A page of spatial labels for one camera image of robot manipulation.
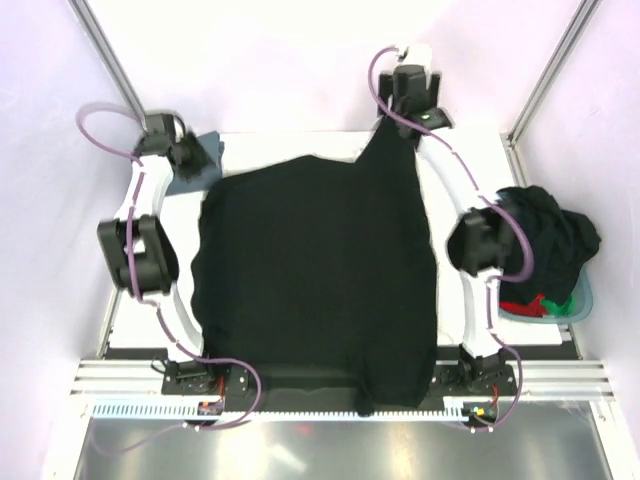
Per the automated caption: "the black t shirt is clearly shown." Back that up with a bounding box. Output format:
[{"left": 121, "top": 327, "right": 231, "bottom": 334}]
[{"left": 191, "top": 118, "right": 437, "bottom": 413}]

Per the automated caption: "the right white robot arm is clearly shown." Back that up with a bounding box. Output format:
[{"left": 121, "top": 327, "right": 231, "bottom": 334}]
[{"left": 378, "top": 64, "right": 514, "bottom": 394}]

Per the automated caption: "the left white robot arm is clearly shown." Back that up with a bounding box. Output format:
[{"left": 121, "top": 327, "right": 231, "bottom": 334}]
[{"left": 97, "top": 112, "right": 224, "bottom": 393}]

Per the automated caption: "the folded blue-grey t shirt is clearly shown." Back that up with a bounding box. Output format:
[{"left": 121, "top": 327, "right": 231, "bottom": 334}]
[{"left": 166, "top": 131, "right": 225, "bottom": 196}]

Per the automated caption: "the pile of black garments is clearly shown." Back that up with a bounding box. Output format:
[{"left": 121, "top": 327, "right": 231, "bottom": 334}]
[{"left": 499, "top": 186, "right": 601, "bottom": 304}]

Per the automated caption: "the red garment in basket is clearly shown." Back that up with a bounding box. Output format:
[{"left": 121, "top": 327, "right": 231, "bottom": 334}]
[{"left": 499, "top": 295, "right": 548, "bottom": 318}]

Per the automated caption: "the green garment in basket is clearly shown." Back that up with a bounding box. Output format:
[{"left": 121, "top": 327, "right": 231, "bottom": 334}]
[{"left": 540, "top": 295, "right": 575, "bottom": 318}]

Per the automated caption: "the blue plastic laundry basket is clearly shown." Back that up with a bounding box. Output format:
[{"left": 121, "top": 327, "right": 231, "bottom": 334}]
[{"left": 499, "top": 268, "right": 594, "bottom": 325}]

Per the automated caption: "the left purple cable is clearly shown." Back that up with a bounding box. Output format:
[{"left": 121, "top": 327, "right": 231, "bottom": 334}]
[{"left": 74, "top": 102, "right": 264, "bottom": 454}]

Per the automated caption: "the left aluminium corner post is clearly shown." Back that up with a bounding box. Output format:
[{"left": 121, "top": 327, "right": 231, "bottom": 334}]
[{"left": 69, "top": 0, "right": 145, "bottom": 123}]

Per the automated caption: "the aluminium corner post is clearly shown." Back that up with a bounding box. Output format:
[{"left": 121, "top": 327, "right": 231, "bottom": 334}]
[
  {"left": 69, "top": 0, "right": 145, "bottom": 123},
  {"left": 507, "top": 0, "right": 601, "bottom": 146}
]

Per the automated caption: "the right aluminium corner post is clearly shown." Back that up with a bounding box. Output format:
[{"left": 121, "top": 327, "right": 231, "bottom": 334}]
[{"left": 507, "top": 0, "right": 601, "bottom": 146}]

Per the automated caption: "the white slotted cable duct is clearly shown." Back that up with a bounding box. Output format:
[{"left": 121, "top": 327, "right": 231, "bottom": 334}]
[{"left": 92, "top": 395, "right": 501, "bottom": 421}]

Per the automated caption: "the aluminium frame rail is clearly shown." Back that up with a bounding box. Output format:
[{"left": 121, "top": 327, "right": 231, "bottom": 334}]
[{"left": 72, "top": 360, "right": 614, "bottom": 401}]

